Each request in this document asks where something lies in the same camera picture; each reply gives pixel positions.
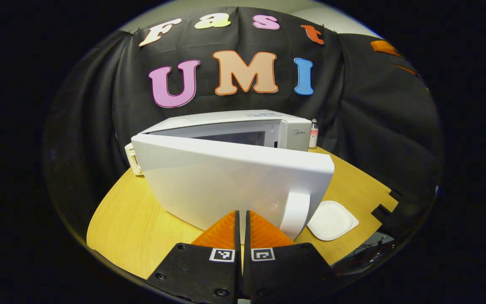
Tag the black backdrop cloth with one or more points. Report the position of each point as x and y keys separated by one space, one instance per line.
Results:
x=373 y=126

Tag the small bottle with pink label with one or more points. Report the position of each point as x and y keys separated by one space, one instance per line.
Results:
x=313 y=135

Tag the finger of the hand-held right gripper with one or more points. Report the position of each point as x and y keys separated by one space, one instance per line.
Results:
x=385 y=48
x=407 y=71

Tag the white microwave oven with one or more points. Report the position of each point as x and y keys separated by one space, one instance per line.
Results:
x=226 y=181

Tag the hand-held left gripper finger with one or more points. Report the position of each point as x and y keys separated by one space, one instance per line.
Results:
x=246 y=234
x=237 y=234

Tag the white square plate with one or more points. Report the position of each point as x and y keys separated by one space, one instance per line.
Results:
x=331 y=221

